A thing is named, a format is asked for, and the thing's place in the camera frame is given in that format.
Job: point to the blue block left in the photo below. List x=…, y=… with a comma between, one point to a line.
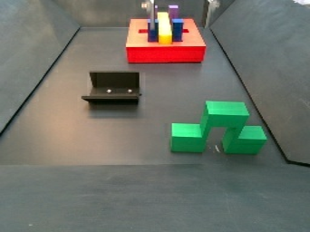
x=177, y=29

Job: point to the purple block left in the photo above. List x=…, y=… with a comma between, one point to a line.
x=173, y=11

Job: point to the blue block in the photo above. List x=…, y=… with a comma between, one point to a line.
x=153, y=30
x=177, y=29

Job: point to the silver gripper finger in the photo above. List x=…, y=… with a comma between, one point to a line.
x=149, y=5

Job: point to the blue block right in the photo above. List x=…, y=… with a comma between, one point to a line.
x=153, y=30

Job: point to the yellow long bar block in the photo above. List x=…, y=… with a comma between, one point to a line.
x=165, y=28

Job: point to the green stepped arch block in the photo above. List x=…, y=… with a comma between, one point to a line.
x=242, y=139

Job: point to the red base board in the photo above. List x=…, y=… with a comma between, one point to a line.
x=141, y=51

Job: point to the black angled bracket holder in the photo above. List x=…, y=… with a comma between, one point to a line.
x=116, y=86

